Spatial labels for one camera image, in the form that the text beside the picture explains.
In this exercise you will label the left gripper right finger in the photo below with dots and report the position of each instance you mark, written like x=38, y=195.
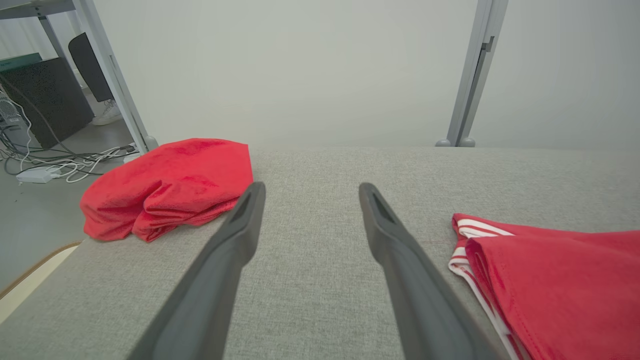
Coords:
x=420, y=300

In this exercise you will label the black computer tower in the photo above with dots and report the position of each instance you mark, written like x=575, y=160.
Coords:
x=50, y=100

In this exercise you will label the beige board with brown edge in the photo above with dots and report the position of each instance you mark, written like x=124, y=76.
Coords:
x=25, y=285

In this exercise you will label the red jersey with striped trim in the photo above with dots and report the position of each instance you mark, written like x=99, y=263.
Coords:
x=565, y=290

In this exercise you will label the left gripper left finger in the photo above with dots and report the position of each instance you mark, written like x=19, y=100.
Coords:
x=210, y=280

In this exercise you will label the white shoe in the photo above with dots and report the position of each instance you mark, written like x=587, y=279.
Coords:
x=107, y=115

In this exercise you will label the green box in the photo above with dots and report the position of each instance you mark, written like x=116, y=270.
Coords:
x=20, y=61

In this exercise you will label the red shorts with white stripe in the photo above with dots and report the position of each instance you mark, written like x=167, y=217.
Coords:
x=170, y=185

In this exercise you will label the grey desk frame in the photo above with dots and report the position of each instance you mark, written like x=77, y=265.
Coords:
x=30, y=9

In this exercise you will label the grey partition post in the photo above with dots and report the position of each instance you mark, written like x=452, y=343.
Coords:
x=475, y=75
x=107, y=60

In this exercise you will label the white power strip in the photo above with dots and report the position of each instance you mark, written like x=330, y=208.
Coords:
x=37, y=175

